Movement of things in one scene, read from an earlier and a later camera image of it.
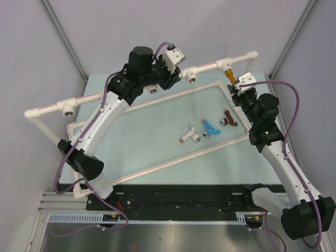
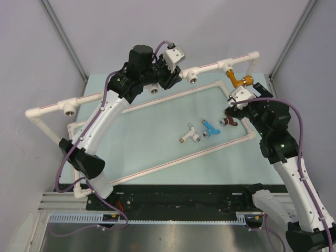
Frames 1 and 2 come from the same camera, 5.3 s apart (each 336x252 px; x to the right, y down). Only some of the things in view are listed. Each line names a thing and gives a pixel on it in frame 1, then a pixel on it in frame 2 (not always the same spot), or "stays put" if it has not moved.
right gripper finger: x=233 y=91 → x=235 y=112
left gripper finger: x=171 y=80 stays put
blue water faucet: x=207 y=133 stays put
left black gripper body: x=159 y=73 stays put
